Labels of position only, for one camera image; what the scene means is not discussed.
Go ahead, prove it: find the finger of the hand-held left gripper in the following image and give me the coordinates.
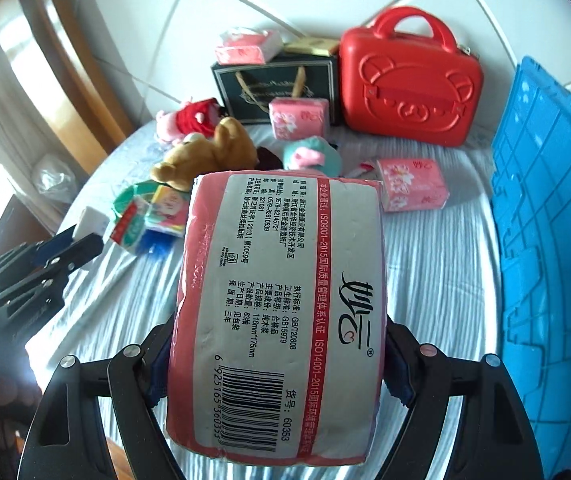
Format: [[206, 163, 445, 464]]
[[0, 234, 104, 321], [0, 225, 78, 286]]

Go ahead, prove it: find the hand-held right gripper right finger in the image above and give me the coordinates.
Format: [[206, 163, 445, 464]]
[[373, 315, 539, 480]]

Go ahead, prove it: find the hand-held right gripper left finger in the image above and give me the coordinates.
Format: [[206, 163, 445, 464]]
[[24, 312, 191, 480]]

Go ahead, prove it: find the white cardboard box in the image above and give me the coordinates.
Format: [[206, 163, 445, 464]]
[[72, 206, 109, 239]]

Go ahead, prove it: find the pink tissue pack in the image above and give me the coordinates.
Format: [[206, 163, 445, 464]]
[[214, 26, 284, 65], [268, 96, 331, 141], [168, 170, 389, 467], [375, 156, 451, 213]]

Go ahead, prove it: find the blue plastic crate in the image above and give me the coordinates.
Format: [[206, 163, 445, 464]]
[[489, 55, 571, 480]]

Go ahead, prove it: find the dark wooden nightstand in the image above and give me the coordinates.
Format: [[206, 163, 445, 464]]
[[0, 194, 59, 262]]

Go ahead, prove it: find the red and green medicine box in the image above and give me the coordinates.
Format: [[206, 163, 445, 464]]
[[109, 196, 152, 252]]

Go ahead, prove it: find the green plastic packet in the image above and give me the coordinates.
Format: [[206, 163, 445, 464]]
[[112, 181, 155, 217]]

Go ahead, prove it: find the clear plastic bag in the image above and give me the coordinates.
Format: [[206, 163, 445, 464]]
[[32, 154, 79, 207]]

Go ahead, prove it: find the pastel sanitary pad pack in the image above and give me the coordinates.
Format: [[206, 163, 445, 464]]
[[144, 185, 189, 239]]

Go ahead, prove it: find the brown bear plush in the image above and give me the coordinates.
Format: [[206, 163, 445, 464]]
[[149, 116, 259, 194]]

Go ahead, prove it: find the pig plush in red dress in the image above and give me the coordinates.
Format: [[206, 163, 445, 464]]
[[155, 98, 224, 144]]

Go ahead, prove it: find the black gift box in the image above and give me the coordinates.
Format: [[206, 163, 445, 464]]
[[210, 51, 342, 127]]

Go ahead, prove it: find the pig plush in teal outfit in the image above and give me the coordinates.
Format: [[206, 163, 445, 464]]
[[282, 135, 342, 177]]

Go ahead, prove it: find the opened pink tissue pack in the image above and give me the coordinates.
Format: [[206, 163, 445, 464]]
[[214, 26, 284, 65]]

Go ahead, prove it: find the red bear-embossed suitcase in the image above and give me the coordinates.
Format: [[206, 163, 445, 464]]
[[338, 6, 486, 149]]

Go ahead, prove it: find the gold flat box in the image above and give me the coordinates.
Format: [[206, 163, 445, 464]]
[[282, 36, 342, 57]]

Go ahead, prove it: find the wooden headboard frame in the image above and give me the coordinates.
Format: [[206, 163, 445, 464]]
[[12, 0, 134, 137]]

